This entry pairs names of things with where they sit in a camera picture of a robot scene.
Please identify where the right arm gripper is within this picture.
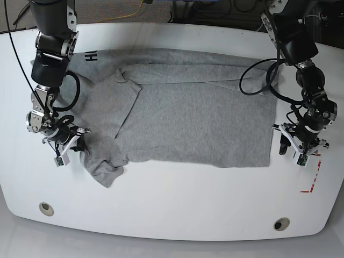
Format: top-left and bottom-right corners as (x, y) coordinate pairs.
(42, 126), (91, 159)

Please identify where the red tape rectangle marking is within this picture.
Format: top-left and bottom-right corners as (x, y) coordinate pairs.
(299, 154), (323, 194)

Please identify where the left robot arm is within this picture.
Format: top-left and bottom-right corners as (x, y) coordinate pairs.
(256, 1), (338, 166)

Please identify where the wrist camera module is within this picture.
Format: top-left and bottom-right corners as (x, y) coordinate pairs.
(54, 153), (70, 167)
(293, 152), (310, 167)

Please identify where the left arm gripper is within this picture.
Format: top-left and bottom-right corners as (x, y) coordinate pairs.
(273, 123), (329, 156)

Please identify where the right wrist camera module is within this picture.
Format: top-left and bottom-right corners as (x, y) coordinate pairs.
(54, 153), (70, 167)

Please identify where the grey t-shirt with black lettering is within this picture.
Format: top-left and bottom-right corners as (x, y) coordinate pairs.
(69, 49), (276, 187)

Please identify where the left table cable grommet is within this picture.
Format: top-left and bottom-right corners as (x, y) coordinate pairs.
(39, 203), (54, 217)

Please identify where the right table cable grommet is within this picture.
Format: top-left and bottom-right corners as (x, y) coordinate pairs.
(273, 217), (290, 232)

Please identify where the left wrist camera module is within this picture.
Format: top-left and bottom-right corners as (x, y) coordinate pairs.
(293, 152), (310, 167)

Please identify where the table cable grommet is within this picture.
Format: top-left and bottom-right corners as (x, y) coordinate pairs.
(39, 203), (54, 217)
(273, 217), (290, 232)

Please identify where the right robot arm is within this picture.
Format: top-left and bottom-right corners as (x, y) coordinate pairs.
(26, 1), (89, 166)

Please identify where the yellow cable on floor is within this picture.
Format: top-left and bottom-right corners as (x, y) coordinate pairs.
(98, 0), (143, 24)

